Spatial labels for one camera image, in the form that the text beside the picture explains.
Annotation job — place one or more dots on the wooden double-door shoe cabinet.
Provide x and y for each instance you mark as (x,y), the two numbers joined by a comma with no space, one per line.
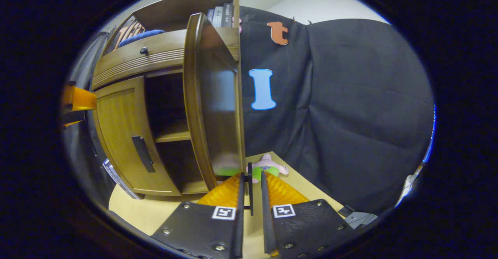
(175,6)

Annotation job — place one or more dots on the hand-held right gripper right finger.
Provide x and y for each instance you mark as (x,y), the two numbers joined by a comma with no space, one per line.
(267,231)

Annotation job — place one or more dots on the black round drawer knob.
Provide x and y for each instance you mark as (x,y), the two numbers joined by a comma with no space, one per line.
(144,51)

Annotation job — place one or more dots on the grey flat object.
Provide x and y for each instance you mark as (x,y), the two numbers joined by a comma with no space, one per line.
(360,219)

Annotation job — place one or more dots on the pale blue book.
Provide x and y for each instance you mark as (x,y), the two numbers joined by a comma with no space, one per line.
(218,17)

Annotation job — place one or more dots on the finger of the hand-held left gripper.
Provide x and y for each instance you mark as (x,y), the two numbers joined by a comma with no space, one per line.
(79,99)
(72,117)

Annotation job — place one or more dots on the wooden inner shelf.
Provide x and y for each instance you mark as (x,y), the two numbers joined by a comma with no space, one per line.
(175,134)

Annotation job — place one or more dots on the wooden drawer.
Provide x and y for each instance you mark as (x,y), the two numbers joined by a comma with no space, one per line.
(163,47)

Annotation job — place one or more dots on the blue towel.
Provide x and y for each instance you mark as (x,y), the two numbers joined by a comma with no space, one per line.
(140,35)

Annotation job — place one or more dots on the black book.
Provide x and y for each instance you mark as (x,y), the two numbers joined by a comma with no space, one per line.
(228,14)

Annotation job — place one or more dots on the pink green plush toy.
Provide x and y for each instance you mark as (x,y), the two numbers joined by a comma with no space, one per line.
(268,165)

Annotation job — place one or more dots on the black backdrop cloth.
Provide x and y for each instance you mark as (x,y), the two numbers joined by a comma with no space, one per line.
(350,95)

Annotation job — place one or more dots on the wooden cabinet door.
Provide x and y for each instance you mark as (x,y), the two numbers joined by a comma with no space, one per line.
(218,107)
(120,126)

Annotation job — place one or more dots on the dark blue book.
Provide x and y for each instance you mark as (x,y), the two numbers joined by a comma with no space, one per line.
(118,178)

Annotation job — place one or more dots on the night photo cover book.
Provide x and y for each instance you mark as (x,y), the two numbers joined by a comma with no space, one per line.
(211,16)

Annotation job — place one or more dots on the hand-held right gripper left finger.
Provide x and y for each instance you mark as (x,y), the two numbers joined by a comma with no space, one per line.
(239,231)

